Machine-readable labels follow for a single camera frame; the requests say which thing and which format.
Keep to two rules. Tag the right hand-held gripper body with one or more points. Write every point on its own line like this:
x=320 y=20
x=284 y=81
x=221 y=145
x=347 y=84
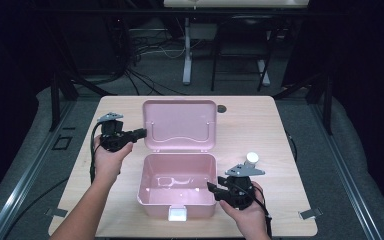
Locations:
x=241 y=196

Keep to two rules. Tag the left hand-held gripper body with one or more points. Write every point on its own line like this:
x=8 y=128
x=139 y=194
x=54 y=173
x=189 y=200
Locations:
x=111 y=138

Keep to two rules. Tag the white-capped small bottle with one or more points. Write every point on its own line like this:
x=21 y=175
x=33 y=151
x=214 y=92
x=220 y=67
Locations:
x=252 y=157

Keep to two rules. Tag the pink storage box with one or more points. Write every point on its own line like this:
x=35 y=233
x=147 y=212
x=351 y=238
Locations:
x=180 y=126

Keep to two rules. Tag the person's right hand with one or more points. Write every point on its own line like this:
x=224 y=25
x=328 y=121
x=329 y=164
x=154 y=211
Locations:
x=250 y=218

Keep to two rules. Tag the person's left hand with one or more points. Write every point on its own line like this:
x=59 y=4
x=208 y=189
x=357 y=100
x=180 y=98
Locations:
x=106 y=163

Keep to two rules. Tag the black metal stand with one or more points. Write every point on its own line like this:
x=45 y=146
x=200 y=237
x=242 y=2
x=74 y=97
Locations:
x=327 y=106
x=55 y=100

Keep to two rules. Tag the grey tape strip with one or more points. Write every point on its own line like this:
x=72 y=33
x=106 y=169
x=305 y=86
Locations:
x=56 y=212
x=310 y=213

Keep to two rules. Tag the black chair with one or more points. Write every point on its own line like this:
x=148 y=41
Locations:
x=246 y=23

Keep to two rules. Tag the white desk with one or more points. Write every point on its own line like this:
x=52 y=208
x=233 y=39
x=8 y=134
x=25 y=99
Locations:
x=233 y=2

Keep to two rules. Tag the aluminium floor rail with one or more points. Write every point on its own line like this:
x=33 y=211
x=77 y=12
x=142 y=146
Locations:
x=30 y=176
x=343 y=173

